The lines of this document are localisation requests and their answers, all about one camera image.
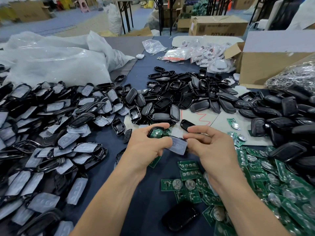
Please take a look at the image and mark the clear bag with red label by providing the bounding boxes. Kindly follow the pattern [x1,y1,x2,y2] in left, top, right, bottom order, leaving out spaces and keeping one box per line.
[161,47,194,61]

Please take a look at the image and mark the white sack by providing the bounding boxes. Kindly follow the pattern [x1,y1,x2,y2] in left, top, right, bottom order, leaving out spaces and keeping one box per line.
[107,3,123,35]

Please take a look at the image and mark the person's right hand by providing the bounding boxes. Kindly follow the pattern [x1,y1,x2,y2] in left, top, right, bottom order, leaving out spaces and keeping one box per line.
[183,125,242,182]

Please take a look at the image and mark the pile of black shell halves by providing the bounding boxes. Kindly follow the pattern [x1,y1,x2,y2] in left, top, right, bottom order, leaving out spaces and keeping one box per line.
[111,66,257,131]

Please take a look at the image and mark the small glossy black shell cover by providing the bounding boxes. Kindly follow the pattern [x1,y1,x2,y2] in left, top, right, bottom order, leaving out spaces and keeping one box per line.
[179,119,196,132]

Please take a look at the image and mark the clear bag of metal parts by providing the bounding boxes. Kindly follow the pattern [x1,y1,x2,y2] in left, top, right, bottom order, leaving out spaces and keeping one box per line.
[265,59,315,94]

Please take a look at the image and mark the pile of assembled black fobs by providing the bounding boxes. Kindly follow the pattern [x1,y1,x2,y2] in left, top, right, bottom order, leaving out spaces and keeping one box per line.
[236,86,315,195]

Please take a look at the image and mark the tan cardboard box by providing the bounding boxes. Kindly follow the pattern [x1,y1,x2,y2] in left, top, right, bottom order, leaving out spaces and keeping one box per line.
[9,1,50,23]

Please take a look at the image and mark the black metal table frame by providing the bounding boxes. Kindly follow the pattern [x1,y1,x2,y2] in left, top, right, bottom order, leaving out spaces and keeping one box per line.
[118,0,170,33]

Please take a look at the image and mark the film-covered black shell cover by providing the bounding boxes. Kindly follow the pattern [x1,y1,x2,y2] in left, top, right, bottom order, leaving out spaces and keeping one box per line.
[165,135,189,156]

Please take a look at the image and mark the pink plastic stool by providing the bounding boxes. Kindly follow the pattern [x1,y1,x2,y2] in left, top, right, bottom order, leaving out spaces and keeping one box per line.
[77,0,89,13]

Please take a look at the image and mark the person's left hand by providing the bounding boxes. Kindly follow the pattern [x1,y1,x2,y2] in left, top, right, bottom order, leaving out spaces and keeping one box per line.
[120,123,173,172]

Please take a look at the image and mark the person's left forearm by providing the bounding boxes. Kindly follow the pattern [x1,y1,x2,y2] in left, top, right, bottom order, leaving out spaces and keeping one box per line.
[69,162,148,236]

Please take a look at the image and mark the pile of green circuit boards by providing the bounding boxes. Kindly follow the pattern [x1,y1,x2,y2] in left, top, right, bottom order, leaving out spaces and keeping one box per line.
[148,118,315,236]

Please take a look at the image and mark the person's right forearm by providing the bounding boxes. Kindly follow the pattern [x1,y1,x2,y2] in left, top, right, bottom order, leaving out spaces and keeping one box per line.
[219,169,291,236]

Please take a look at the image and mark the heap of clear parts bags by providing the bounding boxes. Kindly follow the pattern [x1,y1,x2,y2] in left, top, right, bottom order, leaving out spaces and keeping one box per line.
[191,39,236,73]

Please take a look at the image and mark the small crumpled clear plastic bag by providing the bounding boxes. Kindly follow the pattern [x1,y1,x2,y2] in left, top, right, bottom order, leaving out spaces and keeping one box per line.
[142,39,167,54]

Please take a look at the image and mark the large open cardboard box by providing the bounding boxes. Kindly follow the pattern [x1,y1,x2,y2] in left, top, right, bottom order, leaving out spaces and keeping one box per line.
[225,30,315,87]

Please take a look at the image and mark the lone glossy black shell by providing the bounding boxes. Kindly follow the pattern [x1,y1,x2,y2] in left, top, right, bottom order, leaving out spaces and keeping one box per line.
[161,200,201,231]

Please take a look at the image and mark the small green circuit board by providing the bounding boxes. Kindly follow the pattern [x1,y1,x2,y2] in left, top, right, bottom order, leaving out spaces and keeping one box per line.
[150,128,165,138]

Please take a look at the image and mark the large white plastic bag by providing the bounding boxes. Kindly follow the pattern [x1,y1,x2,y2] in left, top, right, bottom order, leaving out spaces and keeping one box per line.
[0,31,135,87]

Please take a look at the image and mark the brown cardboard box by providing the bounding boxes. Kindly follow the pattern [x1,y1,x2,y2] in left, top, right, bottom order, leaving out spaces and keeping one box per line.
[188,15,248,37]

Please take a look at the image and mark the pile of shells with pads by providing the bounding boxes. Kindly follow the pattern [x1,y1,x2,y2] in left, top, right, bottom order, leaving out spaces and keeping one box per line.
[0,64,134,236]

